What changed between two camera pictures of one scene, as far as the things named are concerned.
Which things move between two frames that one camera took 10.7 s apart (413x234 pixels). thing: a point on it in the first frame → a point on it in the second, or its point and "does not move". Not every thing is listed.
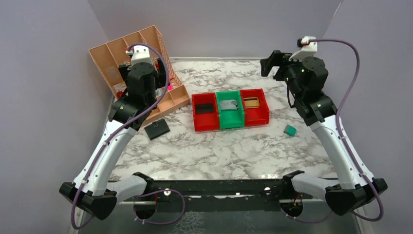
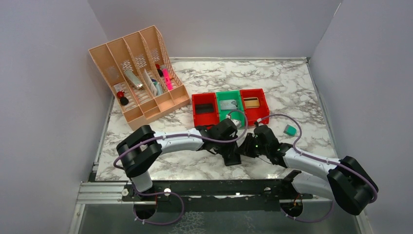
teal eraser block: x=290 y=130 does not move
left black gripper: x=160 y=79 → x=227 y=152
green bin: x=231 y=118 does not move
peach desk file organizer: x=109 y=55 does not move
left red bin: x=204 y=122 does not move
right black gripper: x=277 y=59 → x=245 y=148
